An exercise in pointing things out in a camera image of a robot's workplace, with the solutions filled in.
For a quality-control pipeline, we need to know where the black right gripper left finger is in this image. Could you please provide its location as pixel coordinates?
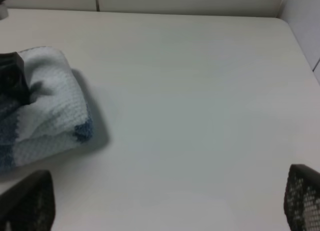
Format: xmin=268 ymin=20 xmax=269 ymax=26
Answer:
xmin=0 ymin=170 xmax=56 ymax=231

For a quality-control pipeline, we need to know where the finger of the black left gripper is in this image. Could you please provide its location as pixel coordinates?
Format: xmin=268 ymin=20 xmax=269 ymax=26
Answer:
xmin=0 ymin=52 xmax=31 ymax=105

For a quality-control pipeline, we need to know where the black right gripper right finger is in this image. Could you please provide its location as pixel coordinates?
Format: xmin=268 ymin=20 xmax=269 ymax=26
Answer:
xmin=283 ymin=164 xmax=320 ymax=231

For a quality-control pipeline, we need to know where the blue white striped towel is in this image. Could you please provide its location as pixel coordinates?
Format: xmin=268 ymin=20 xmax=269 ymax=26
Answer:
xmin=0 ymin=46 xmax=93 ymax=172

